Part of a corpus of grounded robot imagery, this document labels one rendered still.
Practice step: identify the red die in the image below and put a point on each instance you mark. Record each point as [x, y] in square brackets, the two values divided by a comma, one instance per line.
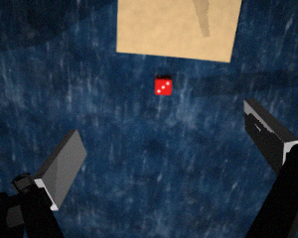
[163, 84]

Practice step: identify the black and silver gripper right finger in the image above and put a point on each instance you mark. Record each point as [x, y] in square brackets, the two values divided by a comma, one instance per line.
[278, 215]

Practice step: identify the tan flat mat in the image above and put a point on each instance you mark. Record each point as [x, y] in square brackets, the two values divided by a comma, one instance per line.
[193, 29]

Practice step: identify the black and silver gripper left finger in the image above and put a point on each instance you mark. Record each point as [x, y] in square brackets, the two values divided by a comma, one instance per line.
[37, 196]

